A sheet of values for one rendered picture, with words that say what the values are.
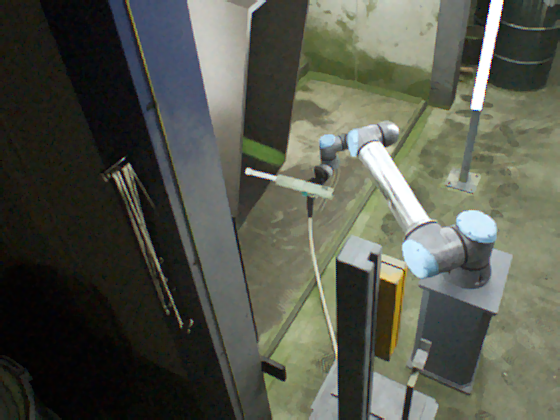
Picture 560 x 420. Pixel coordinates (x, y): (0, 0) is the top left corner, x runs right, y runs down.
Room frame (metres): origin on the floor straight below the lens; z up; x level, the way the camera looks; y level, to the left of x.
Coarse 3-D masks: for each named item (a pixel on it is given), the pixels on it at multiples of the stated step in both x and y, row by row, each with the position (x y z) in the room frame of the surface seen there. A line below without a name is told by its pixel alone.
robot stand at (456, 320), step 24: (504, 264) 1.28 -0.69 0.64; (432, 288) 1.17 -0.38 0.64; (456, 288) 1.17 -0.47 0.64; (480, 288) 1.17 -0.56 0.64; (432, 312) 1.17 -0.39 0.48; (456, 312) 1.13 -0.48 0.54; (480, 312) 1.09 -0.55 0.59; (432, 336) 1.17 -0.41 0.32; (456, 336) 1.12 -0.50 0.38; (480, 336) 1.10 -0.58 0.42; (408, 360) 1.22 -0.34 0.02; (432, 360) 1.16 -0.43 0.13; (456, 360) 1.11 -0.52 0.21; (456, 384) 1.10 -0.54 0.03
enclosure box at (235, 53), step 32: (192, 0) 1.61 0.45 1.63; (224, 0) 1.56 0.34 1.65; (256, 0) 1.60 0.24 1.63; (288, 0) 2.14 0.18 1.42; (224, 32) 1.57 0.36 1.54; (256, 32) 2.21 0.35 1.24; (288, 32) 2.15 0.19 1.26; (224, 64) 1.58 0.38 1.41; (256, 64) 2.22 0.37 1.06; (288, 64) 2.16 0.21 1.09; (224, 96) 1.59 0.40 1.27; (256, 96) 2.23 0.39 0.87; (288, 96) 2.16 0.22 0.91; (224, 128) 1.60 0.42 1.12; (256, 128) 2.24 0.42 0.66; (288, 128) 2.16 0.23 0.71; (224, 160) 1.61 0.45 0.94; (256, 160) 2.16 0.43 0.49; (256, 192) 1.93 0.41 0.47
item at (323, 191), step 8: (248, 168) 2.01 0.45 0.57; (264, 176) 1.96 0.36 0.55; (272, 176) 1.95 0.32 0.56; (280, 176) 1.94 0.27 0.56; (280, 184) 1.91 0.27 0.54; (288, 184) 1.89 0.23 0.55; (296, 184) 1.88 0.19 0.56; (304, 184) 1.88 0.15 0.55; (312, 184) 1.88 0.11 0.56; (312, 192) 1.84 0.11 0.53; (320, 192) 1.83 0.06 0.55; (328, 192) 1.82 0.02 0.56; (312, 200) 1.85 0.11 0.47; (312, 208) 1.85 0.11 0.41; (312, 216) 1.85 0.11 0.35
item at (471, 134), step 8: (472, 112) 2.48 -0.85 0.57; (480, 112) 2.48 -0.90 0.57; (472, 120) 2.48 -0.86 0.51; (472, 128) 2.48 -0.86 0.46; (472, 136) 2.47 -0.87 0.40; (472, 144) 2.47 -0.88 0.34; (464, 152) 2.49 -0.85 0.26; (472, 152) 2.48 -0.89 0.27; (464, 160) 2.48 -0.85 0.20; (464, 168) 2.48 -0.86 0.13; (464, 176) 2.47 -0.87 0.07
